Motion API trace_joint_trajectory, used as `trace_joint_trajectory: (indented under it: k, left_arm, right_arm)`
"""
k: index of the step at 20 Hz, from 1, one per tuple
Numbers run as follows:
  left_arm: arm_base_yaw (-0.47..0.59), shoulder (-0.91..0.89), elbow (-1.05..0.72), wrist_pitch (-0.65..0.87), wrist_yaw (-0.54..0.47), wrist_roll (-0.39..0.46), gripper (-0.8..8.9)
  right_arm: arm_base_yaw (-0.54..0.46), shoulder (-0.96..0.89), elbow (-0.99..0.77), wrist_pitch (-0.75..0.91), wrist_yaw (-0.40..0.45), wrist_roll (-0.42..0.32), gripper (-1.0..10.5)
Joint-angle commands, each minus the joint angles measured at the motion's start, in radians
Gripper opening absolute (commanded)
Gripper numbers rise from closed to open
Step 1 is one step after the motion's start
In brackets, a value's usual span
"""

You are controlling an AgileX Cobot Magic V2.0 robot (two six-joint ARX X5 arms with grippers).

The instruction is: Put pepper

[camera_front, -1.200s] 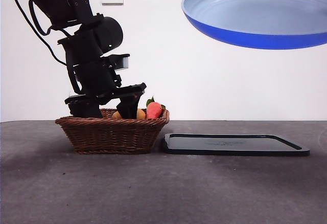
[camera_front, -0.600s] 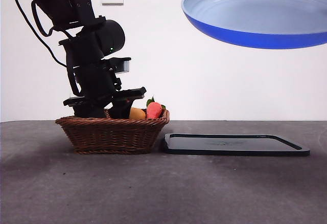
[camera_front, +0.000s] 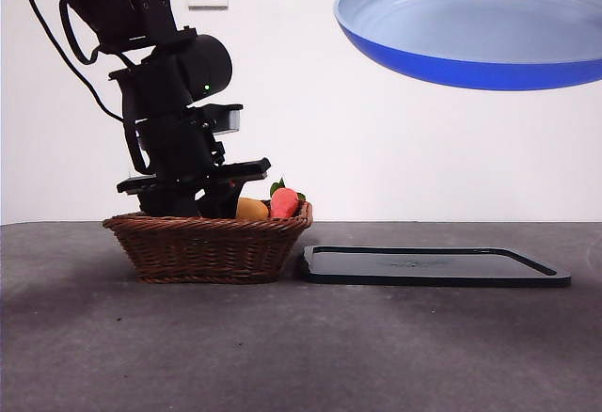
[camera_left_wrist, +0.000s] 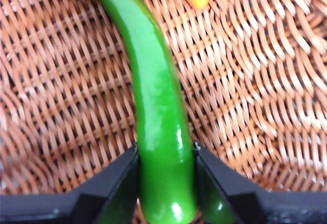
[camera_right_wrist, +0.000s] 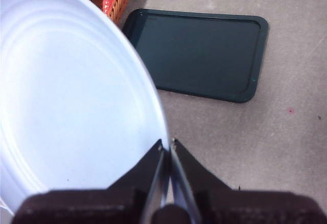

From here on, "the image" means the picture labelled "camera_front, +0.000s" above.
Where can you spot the brown wicker basket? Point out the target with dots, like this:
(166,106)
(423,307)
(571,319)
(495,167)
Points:
(207,252)

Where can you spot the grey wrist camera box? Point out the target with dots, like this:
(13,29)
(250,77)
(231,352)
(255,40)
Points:
(226,119)

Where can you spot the blue frying pan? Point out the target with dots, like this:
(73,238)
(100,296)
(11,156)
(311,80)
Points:
(470,31)

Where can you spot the black flat tray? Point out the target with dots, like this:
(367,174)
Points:
(423,268)

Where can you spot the yellow-brown potato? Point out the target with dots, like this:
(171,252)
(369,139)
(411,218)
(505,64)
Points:
(251,209)

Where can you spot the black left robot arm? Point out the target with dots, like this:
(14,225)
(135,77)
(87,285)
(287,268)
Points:
(155,40)

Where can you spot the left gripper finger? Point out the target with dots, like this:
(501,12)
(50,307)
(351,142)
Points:
(221,202)
(164,205)

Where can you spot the orange carrot with green leaves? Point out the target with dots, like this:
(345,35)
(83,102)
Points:
(284,202)

